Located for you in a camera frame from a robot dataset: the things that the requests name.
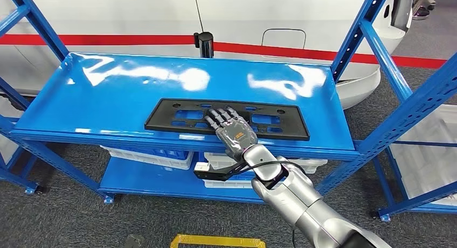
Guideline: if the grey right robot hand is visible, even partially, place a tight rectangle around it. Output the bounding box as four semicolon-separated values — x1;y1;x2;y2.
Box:
204;106;259;161

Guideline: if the black plastic plate bracket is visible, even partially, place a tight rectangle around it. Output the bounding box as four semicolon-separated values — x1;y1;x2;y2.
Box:
144;98;310;142

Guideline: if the yellow floor tape square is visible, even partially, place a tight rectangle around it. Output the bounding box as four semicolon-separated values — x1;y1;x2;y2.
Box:
170;234;267;248

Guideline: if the white car with red stripe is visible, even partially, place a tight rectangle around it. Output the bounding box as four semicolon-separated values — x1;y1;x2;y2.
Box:
0;0;417;110

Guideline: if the white plastic crate stack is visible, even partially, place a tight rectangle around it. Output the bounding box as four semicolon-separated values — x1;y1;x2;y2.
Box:
389;105;457;206

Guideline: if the round metal stand base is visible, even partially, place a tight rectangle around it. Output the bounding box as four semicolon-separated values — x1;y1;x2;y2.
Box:
411;3;437;21

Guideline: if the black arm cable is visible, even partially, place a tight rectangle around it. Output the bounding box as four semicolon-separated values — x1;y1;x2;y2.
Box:
228;160;308;180

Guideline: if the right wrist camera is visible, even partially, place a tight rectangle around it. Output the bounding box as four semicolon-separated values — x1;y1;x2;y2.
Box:
193;161;251;182

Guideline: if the black stanchion post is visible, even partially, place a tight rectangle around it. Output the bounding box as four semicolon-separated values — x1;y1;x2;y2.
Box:
193;31;215;58

